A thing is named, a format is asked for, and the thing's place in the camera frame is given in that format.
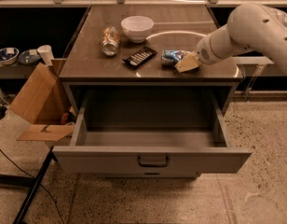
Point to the black snack bar wrapper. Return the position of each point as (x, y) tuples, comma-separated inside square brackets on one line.
[(140, 57)]

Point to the brown cardboard box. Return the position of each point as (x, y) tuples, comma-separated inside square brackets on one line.
[(43, 102)]

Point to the white bowl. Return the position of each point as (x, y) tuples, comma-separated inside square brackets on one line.
[(137, 28)]

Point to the blue silver redbull can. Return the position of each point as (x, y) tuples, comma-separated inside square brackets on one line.
[(170, 58)]

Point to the open grey top drawer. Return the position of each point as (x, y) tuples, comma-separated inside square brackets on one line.
[(150, 132)]

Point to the orange soda can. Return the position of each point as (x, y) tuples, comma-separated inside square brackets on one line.
[(110, 41)]

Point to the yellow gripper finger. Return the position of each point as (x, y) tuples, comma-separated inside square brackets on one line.
[(189, 62)]

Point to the white paper cup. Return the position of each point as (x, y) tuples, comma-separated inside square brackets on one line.
[(46, 54)]

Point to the black metal floor bar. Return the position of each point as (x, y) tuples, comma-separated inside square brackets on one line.
[(32, 183)]

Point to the blue patterned bowl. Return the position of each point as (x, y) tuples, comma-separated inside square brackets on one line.
[(8, 56)]

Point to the grey drawer cabinet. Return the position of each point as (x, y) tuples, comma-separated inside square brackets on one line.
[(177, 26)]

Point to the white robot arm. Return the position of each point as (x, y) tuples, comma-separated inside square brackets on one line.
[(249, 27)]

